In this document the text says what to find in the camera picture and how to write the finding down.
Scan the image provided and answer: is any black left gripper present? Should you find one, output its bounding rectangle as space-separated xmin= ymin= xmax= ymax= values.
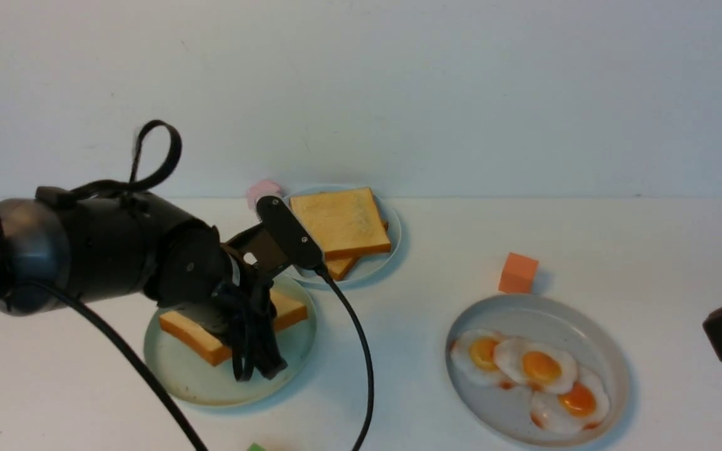
xmin=145 ymin=227 xmax=288 ymax=382

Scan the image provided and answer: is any toast bread slice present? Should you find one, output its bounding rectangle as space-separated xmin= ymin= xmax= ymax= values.
xmin=289 ymin=187 xmax=392 ymax=261
xmin=325 ymin=220 xmax=390 ymax=281
xmin=159 ymin=288 xmax=310 ymax=366

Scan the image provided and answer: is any fried egg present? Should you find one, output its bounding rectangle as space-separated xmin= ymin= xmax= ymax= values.
xmin=530 ymin=366 xmax=611 ymax=435
xmin=449 ymin=329 xmax=516 ymax=390
xmin=493 ymin=337 xmax=578 ymax=395

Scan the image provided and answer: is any light green round plate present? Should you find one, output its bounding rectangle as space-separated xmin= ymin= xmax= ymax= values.
xmin=143 ymin=275 xmax=318 ymax=410

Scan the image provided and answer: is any pink foam cube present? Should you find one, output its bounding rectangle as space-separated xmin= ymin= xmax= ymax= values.
xmin=246 ymin=179 xmax=284 ymax=212

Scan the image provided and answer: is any grey egg plate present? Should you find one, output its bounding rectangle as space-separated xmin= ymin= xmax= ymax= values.
xmin=444 ymin=294 xmax=636 ymax=450

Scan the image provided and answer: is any orange foam cube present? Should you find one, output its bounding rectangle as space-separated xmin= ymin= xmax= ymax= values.
xmin=498 ymin=253 xmax=539 ymax=294

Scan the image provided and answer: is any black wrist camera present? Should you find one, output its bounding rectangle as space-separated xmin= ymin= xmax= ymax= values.
xmin=256 ymin=195 xmax=325 ymax=273

